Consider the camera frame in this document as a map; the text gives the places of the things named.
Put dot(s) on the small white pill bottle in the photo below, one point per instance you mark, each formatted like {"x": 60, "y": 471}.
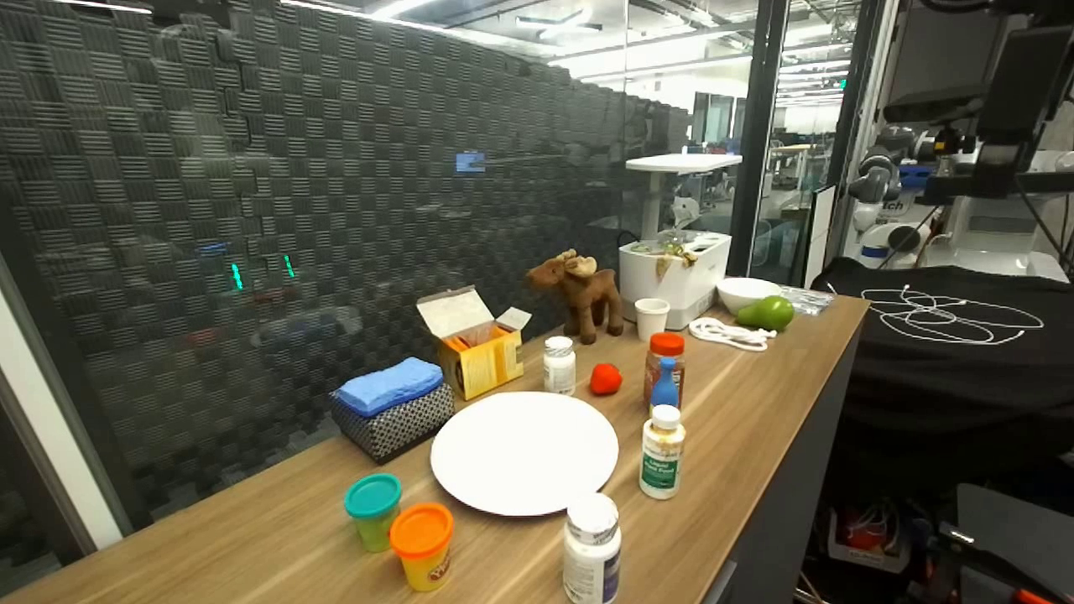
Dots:
{"x": 559, "y": 364}

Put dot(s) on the red-capped spice bottle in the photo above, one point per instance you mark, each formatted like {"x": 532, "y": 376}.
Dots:
{"x": 667, "y": 374}

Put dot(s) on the green-label supplement bottle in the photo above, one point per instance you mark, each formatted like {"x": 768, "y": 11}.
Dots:
{"x": 664, "y": 445}

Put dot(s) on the large white pill bottle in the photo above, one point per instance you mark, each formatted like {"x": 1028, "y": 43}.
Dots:
{"x": 591, "y": 552}

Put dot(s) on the orange-lid dough tub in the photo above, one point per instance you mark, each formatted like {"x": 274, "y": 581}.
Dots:
{"x": 422, "y": 537}

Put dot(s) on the teal-lid dough tub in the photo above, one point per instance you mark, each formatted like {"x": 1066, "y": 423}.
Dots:
{"x": 372, "y": 503}

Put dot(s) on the red round plushy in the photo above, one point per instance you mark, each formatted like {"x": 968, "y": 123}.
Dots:
{"x": 606, "y": 379}

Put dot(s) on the white round plate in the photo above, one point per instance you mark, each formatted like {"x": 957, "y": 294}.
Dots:
{"x": 524, "y": 454}

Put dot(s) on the brown moose plush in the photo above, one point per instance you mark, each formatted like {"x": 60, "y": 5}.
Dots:
{"x": 585, "y": 290}

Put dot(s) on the open yellow cardboard box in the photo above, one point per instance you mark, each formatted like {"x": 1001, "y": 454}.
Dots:
{"x": 477, "y": 351}

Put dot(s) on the white paper cup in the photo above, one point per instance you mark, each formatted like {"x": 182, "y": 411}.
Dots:
{"x": 653, "y": 318}

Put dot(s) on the white bowl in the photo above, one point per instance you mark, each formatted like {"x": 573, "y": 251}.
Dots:
{"x": 740, "y": 290}

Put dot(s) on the green fruit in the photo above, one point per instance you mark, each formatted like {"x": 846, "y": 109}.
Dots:
{"x": 768, "y": 313}

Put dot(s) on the black cloth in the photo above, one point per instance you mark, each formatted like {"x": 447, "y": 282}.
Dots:
{"x": 957, "y": 369}

